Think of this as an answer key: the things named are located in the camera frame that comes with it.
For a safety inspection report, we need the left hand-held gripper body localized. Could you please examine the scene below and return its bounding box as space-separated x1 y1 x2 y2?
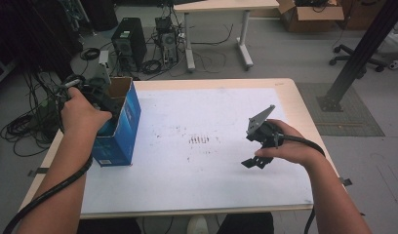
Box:
81 62 118 111

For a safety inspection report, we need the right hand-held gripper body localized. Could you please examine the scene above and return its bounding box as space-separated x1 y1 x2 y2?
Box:
245 104 285 150

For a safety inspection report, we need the blue cardboard box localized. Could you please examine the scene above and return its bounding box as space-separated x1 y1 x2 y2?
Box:
91 76 142 168

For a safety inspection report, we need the person's left hand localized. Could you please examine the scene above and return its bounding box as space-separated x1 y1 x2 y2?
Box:
60 87 113 137

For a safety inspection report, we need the person's right hand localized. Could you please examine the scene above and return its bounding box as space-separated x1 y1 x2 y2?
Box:
254 119 318 167

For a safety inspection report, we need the small white power supply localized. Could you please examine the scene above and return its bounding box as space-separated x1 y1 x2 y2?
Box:
98 50 110 66

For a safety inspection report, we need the black computer tower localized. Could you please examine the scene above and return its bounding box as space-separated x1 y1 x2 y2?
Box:
110 18 148 71

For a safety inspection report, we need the person's right leg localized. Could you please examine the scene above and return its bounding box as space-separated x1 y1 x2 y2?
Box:
216 213 274 234

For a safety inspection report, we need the person's leg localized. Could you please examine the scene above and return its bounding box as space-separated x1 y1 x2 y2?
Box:
77 217 142 234
216 213 274 234

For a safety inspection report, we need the white table mat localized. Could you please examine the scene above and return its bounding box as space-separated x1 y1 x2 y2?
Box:
80 87 315 215

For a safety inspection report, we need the open computer tower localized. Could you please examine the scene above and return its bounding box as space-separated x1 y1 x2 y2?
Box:
154 17 180 66

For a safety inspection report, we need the grey floor mat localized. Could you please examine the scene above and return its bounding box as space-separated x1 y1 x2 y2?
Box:
296 82 386 137

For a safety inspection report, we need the dark curtain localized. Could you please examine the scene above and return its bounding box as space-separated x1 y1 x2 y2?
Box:
0 0 83 71

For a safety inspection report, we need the person's left leg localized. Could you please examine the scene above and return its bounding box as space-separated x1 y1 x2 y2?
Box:
77 217 142 234

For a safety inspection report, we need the black office chair base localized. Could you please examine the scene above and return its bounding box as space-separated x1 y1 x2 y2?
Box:
328 43 388 74

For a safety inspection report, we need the black metal stand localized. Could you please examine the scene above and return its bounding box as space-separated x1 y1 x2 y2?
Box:
315 0 398 113

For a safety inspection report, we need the open brown cardboard box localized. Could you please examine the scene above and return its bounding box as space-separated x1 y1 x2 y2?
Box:
277 0 345 33

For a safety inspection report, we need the white desk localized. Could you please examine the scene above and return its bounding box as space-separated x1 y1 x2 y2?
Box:
173 0 281 73

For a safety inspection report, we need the coiled black cable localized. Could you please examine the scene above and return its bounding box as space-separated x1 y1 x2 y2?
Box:
79 47 101 61

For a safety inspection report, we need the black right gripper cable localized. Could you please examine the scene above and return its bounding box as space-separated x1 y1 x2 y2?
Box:
274 134 327 234

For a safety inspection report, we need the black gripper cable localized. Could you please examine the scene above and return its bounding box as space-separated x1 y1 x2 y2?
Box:
274 134 327 234
3 73 94 234

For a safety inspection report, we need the bundle of black floor cables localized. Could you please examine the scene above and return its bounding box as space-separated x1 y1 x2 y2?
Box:
0 69 69 157

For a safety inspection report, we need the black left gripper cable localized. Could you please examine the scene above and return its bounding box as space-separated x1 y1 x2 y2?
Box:
3 73 94 234

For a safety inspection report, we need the loose black floor cable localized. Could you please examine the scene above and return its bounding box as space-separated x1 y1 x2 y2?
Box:
190 22 234 46

